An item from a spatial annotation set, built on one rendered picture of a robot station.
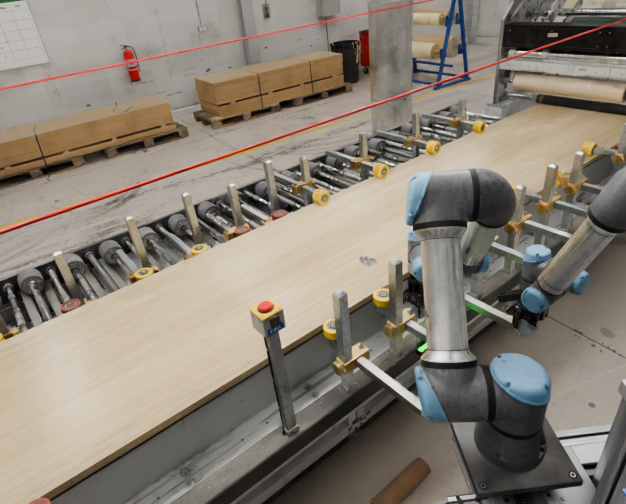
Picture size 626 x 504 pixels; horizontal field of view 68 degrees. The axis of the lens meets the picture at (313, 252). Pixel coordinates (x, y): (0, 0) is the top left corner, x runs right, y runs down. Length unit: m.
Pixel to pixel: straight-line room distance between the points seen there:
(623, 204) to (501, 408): 0.54
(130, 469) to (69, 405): 0.28
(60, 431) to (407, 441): 1.54
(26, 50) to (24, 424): 6.83
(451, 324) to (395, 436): 1.52
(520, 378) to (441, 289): 0.23
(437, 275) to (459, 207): 0.15
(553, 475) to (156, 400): 1.11
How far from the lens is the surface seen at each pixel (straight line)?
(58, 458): 1.60
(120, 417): 1.60
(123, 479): 1.71
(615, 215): 1.25
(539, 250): 1.60
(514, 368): 1.05
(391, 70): 5.49
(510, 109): 4.37
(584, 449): 1.38
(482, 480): 1.15
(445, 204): 1.01
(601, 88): 3.89
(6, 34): 8.11
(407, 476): 2.27
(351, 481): 2.35
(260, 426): 1.78
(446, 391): 1.01
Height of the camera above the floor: 2.01
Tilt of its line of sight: 32 degrees down
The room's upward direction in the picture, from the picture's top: 7 degrees counter-clockwise
